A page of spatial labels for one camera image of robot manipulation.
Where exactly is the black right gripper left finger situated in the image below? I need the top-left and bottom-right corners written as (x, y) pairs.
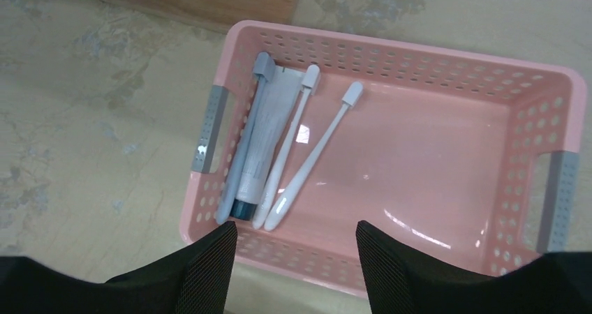
top-left (1, 221), bottom-right (237, 313)

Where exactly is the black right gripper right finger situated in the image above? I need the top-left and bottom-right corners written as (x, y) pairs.
top-left (356, 220), bottom-right (591, 313)

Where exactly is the pink plastic basket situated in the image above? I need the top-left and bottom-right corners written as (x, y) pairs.
top-left (179, 21), bottom-right (587, 297)

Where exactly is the blue capped toothpaste tube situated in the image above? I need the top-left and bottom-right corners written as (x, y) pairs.
top-left (230, 68), bottom-right (304, 220)

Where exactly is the grey blue toothbrush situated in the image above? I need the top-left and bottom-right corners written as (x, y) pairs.
top-left (216, 52), bottom-right (276, 225)

